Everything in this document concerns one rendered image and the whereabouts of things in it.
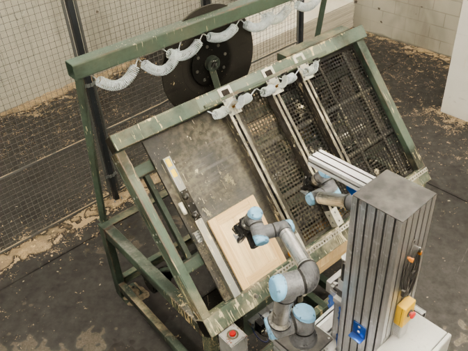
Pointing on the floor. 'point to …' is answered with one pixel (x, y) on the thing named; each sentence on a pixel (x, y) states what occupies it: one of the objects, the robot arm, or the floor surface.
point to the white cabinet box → (458, 72)
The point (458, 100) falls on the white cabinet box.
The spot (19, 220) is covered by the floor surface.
